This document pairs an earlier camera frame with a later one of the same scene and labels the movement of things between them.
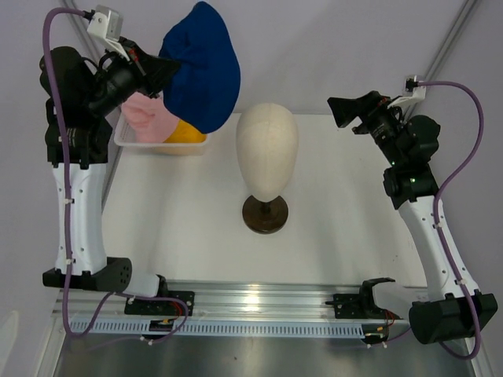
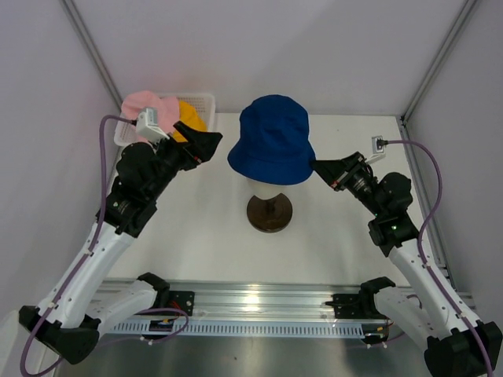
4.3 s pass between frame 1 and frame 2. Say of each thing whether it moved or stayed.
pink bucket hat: stayed
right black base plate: stayed
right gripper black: moved
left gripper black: moved
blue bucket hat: moved
